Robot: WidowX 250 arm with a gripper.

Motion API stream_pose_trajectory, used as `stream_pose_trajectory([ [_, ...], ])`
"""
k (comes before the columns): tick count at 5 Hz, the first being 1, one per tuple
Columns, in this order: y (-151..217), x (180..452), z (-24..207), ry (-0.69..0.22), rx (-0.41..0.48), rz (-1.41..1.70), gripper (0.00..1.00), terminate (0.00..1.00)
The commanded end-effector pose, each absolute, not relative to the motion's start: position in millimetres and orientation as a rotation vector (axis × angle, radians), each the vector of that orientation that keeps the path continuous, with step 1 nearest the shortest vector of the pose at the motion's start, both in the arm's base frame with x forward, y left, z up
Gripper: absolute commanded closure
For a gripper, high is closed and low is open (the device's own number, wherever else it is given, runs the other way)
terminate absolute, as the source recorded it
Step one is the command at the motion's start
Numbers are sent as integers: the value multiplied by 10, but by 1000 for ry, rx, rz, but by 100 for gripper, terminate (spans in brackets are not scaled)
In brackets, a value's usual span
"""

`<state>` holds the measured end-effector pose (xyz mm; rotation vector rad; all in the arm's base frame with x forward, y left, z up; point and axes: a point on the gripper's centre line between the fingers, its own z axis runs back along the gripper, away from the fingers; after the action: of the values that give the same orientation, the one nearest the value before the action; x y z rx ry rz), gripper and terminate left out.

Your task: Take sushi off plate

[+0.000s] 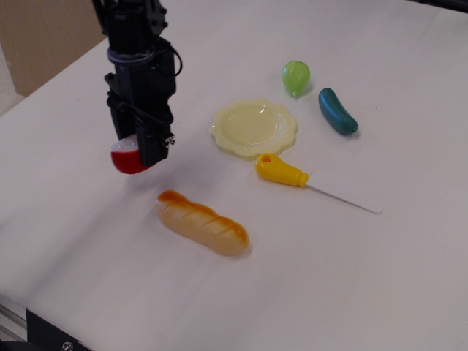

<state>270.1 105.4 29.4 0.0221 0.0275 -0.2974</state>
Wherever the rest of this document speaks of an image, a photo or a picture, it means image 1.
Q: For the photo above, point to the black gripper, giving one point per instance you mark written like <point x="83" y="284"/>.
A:
<point x="139" y="92"/>

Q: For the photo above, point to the red and white toy sushi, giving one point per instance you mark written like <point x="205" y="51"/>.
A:
<point x="125" y="155"/>

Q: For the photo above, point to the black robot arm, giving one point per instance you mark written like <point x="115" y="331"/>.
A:
<point x="132" y="26"/>

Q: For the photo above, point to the pale yellow scalloped plate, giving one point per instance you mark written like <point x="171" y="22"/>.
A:
<point x="248" y="128"/>

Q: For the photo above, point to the toy bread loaf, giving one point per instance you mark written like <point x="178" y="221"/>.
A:
<point x="201" y="224"/>

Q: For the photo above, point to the green toy pear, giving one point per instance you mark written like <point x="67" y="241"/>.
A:
<point x="295" y="77"/>

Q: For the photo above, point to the dark teal toy cucumber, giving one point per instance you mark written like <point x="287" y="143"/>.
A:
<point x="335" y="113"/>

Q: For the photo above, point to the yellow handled toy knife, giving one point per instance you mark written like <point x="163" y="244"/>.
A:
<point x="273" y="168"/>

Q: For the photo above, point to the aluminium frame rail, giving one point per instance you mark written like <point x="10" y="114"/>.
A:
<point x="13" y="321"/>

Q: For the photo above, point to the black base bracket with cable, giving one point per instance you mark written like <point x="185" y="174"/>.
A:
<point x="42" y="335"/>

